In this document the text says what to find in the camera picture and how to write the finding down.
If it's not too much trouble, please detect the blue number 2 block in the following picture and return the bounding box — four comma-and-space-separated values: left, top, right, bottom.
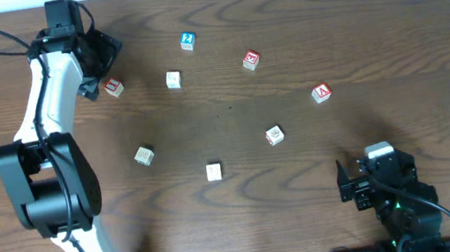
179, 32, 196, 51

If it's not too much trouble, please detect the red letter I block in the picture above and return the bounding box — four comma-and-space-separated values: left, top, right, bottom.
103, 78, 125, 97

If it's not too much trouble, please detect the wooden block green side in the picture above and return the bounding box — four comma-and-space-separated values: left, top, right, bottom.
134, 146, 155, 166

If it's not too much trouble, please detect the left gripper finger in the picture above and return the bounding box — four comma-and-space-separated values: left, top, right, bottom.
77, 77, 100, 101
92, 29, 123, 75

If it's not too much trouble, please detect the red letter A block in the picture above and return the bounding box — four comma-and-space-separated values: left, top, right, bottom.
311, 83, 332, 104

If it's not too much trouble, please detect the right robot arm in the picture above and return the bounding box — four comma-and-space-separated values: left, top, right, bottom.
336, 149, 443, 252

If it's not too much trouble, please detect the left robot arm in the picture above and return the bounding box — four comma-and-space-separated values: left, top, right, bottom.
0, 25, 121, 252

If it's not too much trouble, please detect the wooden block blue H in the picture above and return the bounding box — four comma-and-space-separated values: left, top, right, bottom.
205, 163, 223, 182

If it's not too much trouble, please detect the plain wooden block upper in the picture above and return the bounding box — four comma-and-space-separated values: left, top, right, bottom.
165, 71, 181, 89

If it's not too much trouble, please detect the wooden block with M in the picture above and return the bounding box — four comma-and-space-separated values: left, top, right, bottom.
265, 126, 285, 146

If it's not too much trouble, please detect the red letter E block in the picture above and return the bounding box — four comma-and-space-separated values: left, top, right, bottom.
242, 50, 260, 71

